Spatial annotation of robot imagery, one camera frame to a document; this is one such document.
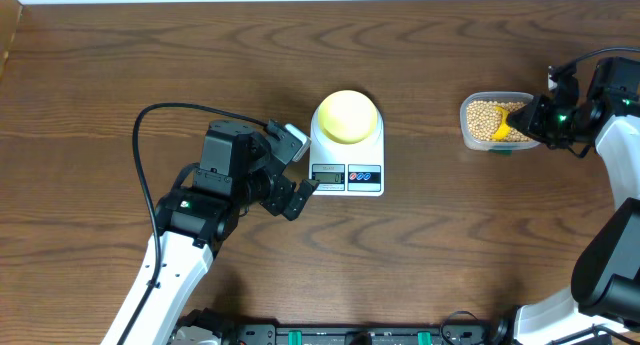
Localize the yellow measuring scoop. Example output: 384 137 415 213
491 106 511 141

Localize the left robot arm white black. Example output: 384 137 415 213
103 120 318 344

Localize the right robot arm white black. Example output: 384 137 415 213
501 47 639 344

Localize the white digital kitchen scale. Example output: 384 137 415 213
309 106 385 197

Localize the yellow plastic bowl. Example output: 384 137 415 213
317 90 378 145

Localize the clear plastic bean container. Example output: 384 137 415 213
460 91 539 152

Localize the soybeans pile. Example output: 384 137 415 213
466 100 530 142

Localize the cardboard panel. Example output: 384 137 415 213
0 0 23 73

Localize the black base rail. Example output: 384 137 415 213
215 311 508 345

